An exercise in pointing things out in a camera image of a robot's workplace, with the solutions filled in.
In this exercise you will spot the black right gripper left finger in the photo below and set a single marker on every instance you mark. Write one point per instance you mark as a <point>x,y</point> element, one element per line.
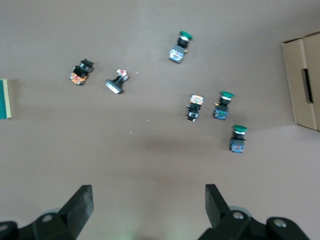
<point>78,212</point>

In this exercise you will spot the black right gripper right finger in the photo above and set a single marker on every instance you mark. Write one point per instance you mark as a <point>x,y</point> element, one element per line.
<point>217,212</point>

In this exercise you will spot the green mushroom push button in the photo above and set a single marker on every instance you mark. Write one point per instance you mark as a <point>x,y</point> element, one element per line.
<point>237,143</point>
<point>221,110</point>
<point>177,52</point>

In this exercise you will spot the brown cardboard box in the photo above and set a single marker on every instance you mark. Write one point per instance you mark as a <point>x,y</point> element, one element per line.
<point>297,82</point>

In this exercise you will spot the black selector switch orange block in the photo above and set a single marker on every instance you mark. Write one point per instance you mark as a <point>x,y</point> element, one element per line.
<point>80,73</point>
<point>195,106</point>

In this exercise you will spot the black flat-head switch red base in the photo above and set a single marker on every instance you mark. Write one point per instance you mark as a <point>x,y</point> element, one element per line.
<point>115,85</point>

